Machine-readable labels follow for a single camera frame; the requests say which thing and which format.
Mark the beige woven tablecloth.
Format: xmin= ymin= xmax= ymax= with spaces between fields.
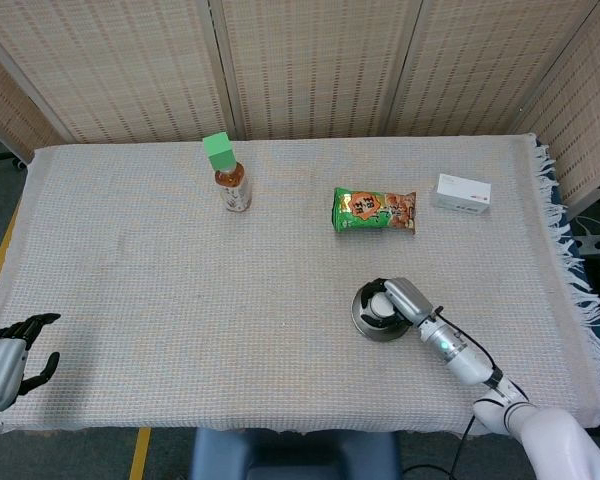
xmin=0 ymin=132 xmax=600 ymax=436

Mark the round silver metal bowl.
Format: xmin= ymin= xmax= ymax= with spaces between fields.
xmin=350 ymin=282 xmax=413 ymax=344

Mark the blue table skirt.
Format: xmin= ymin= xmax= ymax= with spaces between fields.
xmin=548 ymin=184 xmax=599 ymax=301

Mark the green snack bag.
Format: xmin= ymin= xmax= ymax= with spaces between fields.
xmin=332 ymin=186 xmax=418 ymax=235

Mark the amber tea bottle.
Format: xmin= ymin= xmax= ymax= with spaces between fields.
xmin=213 ymin=160 xmax=254 ymax=215

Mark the bamboo screen panel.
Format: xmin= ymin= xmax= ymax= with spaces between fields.
xmin=0 ymin=0 xmax=237 ymax=146
xmin=209 ymin=0 xmax=425 ymax=142
xmin=509 ymin=0 xmax=600 ymax=217
xmin=0 ymin=39 xmax=76 ymax=166
xmin=384 ymin=0 xmax=600 ymax=137

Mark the green foam block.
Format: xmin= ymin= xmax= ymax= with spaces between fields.
xmin=202 ymin=132 xmax=237 ymax=172

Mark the white round object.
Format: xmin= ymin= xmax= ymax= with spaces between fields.
xmin=369 ymin=292 xmax=399 ymax=321

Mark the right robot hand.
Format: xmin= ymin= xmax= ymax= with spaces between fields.
xmin=358 ymin=277 xmax=444 ymax=331

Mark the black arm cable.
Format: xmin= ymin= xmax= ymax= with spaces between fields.
xmin=404 ymin=312 xmax=529 ymax=480

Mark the white carton box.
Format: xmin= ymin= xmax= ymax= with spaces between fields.
xmin=429 ymin=172 xmax=493 ymax=217

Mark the grey metal stand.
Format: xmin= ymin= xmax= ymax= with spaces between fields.
xmin=574 ymin=232 xmax=600 ymax=259

